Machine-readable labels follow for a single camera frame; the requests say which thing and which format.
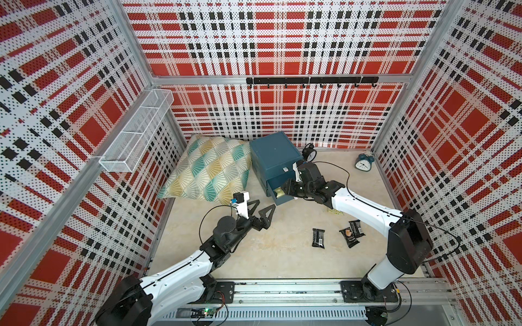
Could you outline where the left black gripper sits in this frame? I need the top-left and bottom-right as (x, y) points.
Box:
(225, 199), (275, 249)

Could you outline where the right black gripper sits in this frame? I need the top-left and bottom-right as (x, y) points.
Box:
(279, 177), (314, 199)

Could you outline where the teal drawer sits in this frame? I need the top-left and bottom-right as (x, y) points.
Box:
(266, 180), (298, 205)

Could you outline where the teal drawer cabinet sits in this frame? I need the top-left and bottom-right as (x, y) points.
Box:
(250, 132), (303, 205)

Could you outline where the green cookie packet pair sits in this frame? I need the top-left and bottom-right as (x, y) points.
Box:
(327, 209), (344, 215)

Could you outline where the black cookie packet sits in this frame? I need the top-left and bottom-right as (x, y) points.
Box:
(339, 227), (359, 248)
(349, 220), (365, 239)
(312, 228), (325, 249)

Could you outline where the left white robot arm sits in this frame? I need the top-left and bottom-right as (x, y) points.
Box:
(92, 200), (276, 325)

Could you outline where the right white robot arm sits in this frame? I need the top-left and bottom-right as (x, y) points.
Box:
(281, 161), (454, 299)

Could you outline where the black alarm clock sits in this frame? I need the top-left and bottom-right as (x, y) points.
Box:
(302, 143), (317, 162)

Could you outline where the patterned green yellow pillow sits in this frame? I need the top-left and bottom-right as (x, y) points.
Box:
(159, 134), (252, 205)

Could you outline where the teal alarm clock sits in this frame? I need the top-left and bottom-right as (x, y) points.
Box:
(354, 153), (375, 172)

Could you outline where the green circuit board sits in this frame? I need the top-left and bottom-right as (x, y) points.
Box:
(190, 308), (220, 320)

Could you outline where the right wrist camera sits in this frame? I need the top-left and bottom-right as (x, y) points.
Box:
(292, 160), (304, 183)

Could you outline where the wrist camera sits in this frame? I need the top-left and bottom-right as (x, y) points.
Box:
(231, 192), (250, 220)
(292, 160), (304, 183)

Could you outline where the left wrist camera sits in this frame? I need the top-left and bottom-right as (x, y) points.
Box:
(231, 192), (250, 220)

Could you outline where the black wall hook rail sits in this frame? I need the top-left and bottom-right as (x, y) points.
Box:
(246, 76), (379, 86)

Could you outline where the white wire mesh basket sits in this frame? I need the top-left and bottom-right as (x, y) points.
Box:
(99, 89), (173, 173)

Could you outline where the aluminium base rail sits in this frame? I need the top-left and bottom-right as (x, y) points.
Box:
(159, 278), (463, 325)

